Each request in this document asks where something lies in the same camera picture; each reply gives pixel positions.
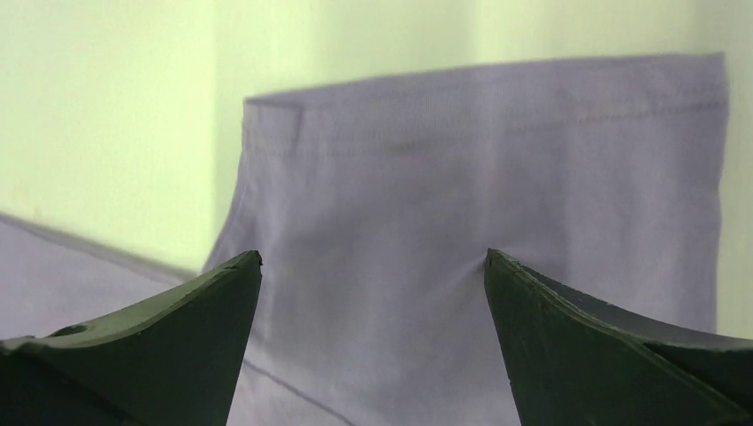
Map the purple t-shirt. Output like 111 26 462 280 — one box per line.
1 52 730 425

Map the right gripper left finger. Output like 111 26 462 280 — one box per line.
1 251 262 426

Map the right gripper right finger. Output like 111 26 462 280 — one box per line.
484 249 752 426

